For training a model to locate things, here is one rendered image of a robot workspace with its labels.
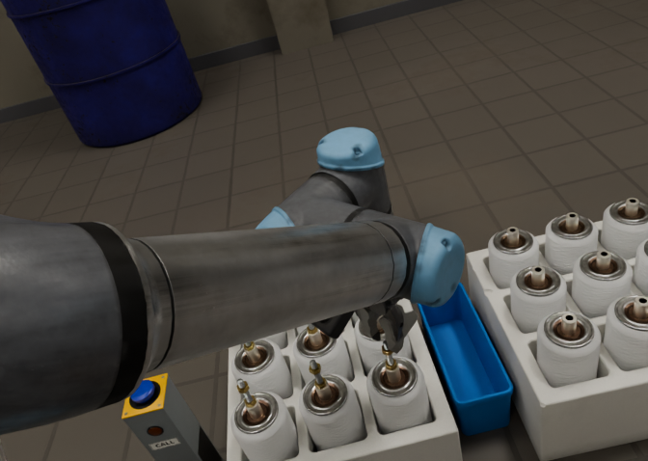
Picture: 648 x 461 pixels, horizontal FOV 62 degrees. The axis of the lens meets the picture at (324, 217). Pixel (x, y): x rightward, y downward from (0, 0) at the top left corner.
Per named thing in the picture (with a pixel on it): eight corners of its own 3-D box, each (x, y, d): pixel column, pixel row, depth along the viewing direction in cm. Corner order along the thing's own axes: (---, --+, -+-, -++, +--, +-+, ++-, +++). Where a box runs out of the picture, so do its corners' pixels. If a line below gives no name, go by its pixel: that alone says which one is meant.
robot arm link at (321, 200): (315, 247, 51) (378, 183, 57) (236, 220, 58) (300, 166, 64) (334, 304, 55) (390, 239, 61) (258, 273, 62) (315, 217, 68)
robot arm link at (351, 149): (296, 153, 63) (338, 118, 67) (317, 226, 69) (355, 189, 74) (349, 164, 58) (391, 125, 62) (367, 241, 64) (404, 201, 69)
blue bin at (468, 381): (517, 427, 103) (516, 391, 96) (461, 442, 103) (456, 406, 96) (464, 314, 127) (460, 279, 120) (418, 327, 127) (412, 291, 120)
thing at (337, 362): (365, 381, 110) (348, 323, 100) (353, 423, 103) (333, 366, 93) (322, 375, 114) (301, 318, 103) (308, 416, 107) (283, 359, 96)
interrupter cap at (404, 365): (363, 379, 90) (362, 376, 89) (395, 352, 93) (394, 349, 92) (393, 407, 84) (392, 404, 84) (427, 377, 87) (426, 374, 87)
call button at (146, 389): (156, 403, 88) (150, 396, 86) (132, 410, 88) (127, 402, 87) (159, 383, 91) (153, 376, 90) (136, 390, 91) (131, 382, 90)
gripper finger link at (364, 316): (398, 322, 87) (396, 285, 81) (374, 345, 84) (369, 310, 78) (384, 311, 89) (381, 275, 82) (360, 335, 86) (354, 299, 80)
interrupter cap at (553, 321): (603, 343, 85) (604, 340, 84) (555, 354, 85) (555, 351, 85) (580, 309, 91) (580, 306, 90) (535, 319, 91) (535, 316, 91)
